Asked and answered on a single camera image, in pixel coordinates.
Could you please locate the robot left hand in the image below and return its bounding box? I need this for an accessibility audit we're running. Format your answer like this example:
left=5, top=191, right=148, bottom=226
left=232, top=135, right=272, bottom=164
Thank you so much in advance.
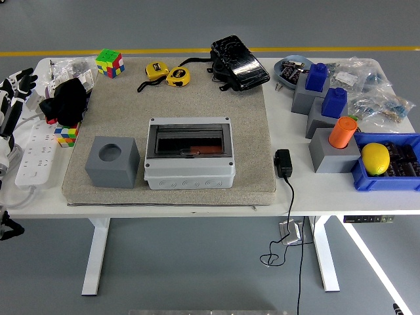
left=0, top=68, right=39, bottom=168

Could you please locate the smoky transparent box lid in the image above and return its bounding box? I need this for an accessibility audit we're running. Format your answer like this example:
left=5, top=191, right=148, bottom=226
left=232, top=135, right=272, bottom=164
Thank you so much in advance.
left=153, top=125, right=224, bottom=159

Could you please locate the orange cylindrical battery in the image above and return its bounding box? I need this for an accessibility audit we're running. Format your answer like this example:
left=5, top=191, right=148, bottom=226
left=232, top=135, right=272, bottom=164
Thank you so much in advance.
left=189, top=145, right=221, bottom=154
left=327, top=116, right=358, bottom=148

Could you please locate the grey plastic junction box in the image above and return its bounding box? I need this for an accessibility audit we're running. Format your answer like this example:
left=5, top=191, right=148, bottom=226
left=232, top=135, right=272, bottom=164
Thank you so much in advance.
left=143, top=116, right=236, bottom=190

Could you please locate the blue battery block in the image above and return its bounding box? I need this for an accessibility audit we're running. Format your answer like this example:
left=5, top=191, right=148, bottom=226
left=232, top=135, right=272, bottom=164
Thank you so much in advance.
left=304, top=62, right=330, bottom=92
left=320, top=87, right=348, bottom=119

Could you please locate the white circuit breaker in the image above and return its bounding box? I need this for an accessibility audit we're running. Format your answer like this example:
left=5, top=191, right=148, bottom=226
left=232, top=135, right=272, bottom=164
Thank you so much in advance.
left=22, top=90, right=45, bottom=114

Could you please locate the white power strip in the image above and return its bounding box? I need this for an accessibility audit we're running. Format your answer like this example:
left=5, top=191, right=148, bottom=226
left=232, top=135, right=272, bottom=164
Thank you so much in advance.
left=14, top=121, right=60, bottom=190

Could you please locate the black cloth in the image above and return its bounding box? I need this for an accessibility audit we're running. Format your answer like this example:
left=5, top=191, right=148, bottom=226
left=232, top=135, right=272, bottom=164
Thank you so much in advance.
left=38, top=77, right=91, bottom=127

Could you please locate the small Rubik's cube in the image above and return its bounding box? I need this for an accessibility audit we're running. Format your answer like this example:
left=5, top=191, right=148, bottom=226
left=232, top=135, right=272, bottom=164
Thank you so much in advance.
left=53, top=123, right=79, bottom=149

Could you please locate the clear bag of parts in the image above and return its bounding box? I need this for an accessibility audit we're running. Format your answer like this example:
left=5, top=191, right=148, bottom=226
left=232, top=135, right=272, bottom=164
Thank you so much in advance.
left=326, top=60, right=365, bottom=96
left=49, top=57, right=99, bottom=96
left=347, top=90, right=388, bottom=124
left=370, top=94, right=415, bottom=125
left=357, top=57, right=394, bottom=96

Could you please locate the black table control panel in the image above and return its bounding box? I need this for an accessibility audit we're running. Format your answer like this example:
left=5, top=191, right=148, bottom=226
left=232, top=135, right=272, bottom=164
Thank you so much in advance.
left=343, top=215, right=396, bottom=224

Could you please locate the large Rubik's cube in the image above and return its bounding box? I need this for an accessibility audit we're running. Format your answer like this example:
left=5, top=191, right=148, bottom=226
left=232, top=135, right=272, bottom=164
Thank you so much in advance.
left=94, top=48, right=125, bottom=79

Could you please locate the grey holder block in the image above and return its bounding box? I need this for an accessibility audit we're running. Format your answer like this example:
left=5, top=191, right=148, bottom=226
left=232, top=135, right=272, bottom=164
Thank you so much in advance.
left=304, top=97, right=342, bottom=139
left=291, top=77, right=331, bottom=116
left=84, top=136, right=141, bottom=190
left=308, top=127, right=362, bottom=174

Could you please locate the blue plastic bin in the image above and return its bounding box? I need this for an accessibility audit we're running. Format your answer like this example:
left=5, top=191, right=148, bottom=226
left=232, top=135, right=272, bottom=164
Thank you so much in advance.
left=349, top=132, right=420, bottom=193

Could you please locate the yellow lemon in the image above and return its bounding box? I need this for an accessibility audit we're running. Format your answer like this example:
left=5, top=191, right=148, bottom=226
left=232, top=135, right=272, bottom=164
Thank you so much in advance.
left=360, top=142, right=391, bottom=177

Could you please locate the black capacitors heap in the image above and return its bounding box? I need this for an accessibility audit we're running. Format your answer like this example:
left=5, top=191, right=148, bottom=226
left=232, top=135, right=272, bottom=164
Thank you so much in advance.
left=383, top=140, right=420, bottom=178

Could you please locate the yellow tape measure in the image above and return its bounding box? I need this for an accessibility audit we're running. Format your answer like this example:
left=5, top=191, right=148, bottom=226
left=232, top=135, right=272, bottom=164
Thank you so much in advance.
left=165, top=66, right=191, bottom=88
left=136, top=62, right=171, bottom=93

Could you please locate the black power adapter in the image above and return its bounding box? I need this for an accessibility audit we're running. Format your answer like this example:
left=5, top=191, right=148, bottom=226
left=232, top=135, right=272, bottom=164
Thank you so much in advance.
left=274, top=148, right=293, bottom=179

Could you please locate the grey-brown mat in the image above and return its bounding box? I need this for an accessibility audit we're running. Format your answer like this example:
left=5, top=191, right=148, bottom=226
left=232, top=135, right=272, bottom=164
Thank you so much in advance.
left=61, top=57, right=277, bottom=207

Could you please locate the black pouch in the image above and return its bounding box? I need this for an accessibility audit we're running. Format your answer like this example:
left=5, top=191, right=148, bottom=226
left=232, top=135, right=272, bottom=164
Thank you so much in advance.
left=179, top=35, right=271, bottom=93

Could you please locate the black electronic components heap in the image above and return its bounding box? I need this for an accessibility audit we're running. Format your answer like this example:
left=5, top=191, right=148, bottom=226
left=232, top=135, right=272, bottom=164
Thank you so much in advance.
left=280, top=60, right=305, bottom=81

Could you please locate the blue-grey oval dish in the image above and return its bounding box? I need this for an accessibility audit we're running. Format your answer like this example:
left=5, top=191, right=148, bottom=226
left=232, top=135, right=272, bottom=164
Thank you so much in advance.
left=273, top=54, right=316, bottom=90

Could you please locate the white cable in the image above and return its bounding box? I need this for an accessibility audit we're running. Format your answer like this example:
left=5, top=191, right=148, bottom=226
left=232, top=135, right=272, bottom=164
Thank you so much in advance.
left=18, top=112, right=45, bottom=132

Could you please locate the black hanging cable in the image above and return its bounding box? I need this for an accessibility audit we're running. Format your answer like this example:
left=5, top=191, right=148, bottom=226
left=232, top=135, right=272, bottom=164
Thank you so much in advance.
left=296, top=215, right=316, bottom=315

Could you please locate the silver metal bracket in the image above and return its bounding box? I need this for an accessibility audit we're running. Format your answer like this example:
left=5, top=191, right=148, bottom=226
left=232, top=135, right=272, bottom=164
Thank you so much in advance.
left=278, top=220, right=305, bottom=246

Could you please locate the black adapter cord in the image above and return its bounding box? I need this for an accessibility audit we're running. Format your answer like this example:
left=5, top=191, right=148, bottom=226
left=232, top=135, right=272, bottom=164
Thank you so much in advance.
left=259, top=176, right=295, bottom=267

